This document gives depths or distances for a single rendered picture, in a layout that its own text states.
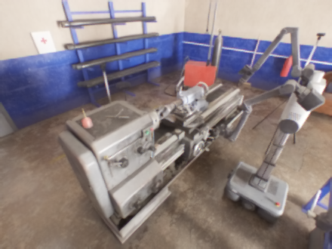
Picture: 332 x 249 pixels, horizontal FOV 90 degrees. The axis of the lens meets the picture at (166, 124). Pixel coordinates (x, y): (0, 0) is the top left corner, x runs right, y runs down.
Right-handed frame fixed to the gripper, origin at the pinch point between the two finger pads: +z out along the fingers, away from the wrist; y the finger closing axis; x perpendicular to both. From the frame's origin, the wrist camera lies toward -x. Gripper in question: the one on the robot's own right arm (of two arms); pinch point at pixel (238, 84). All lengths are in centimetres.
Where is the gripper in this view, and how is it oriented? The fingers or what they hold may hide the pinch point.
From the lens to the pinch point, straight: 216.9
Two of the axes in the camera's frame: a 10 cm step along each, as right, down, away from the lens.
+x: 6.8, 7.2, -1.5
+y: -6.2, 4.5, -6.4
